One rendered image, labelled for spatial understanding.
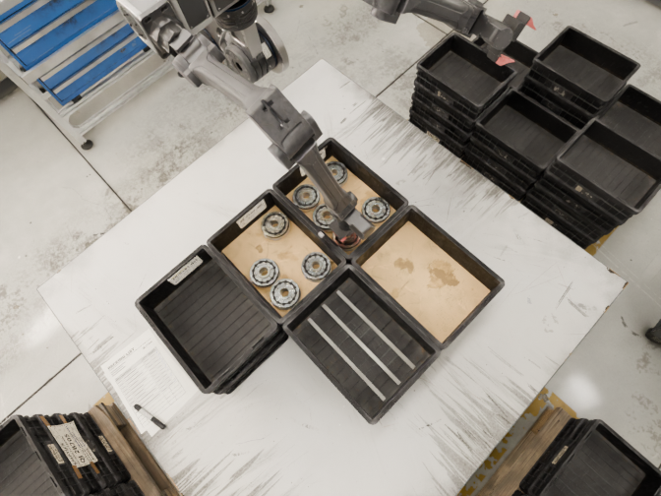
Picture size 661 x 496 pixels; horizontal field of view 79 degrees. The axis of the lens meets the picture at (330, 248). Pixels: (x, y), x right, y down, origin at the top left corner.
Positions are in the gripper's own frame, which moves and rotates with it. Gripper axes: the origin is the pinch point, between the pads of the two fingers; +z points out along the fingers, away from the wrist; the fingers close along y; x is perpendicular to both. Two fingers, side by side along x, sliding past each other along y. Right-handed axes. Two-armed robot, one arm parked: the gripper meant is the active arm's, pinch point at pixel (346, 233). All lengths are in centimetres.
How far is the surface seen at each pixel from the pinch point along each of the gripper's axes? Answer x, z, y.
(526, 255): -45, 15, 50
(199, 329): 6, 5, -60
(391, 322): -33.1, 3.1, -7.8
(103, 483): -6, 52, -134
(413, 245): -17.7, 3.4, 16.1
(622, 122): -28, 47, 158
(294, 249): 8.5, 4.6, -17.3
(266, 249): 15.2, 4.9, -25.2
